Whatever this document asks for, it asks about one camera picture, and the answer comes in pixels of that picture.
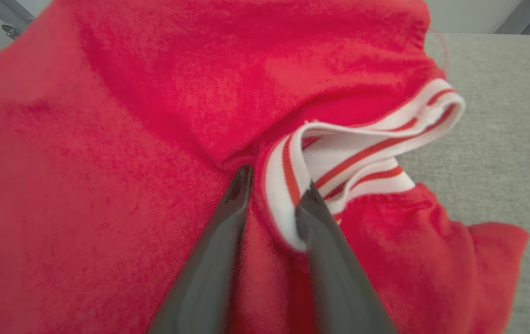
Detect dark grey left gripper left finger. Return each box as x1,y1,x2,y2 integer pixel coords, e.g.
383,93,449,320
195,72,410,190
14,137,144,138
147,165,254,334

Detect grey metal cart frame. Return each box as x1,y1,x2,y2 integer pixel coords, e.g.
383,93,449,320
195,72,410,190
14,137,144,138
0,0,36,65

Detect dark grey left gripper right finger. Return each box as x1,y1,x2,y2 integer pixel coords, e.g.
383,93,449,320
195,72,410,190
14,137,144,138
295,181,397,334

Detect red Bulls shirt white sleeves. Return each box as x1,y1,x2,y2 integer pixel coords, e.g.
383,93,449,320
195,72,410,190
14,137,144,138
0,0,530,334

